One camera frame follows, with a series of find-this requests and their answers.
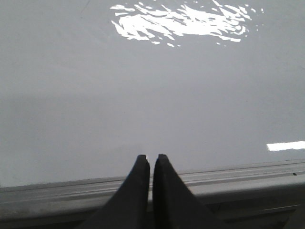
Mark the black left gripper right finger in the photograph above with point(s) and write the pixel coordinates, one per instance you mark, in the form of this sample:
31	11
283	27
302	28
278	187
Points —
174	205

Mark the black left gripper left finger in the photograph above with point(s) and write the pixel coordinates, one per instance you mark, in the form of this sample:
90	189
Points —
126	209

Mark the grey whiteboard tray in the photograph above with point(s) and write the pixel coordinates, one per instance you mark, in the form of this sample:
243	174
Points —
24	205

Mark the white whiteboard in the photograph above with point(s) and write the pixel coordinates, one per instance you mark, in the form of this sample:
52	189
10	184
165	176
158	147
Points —
87	85

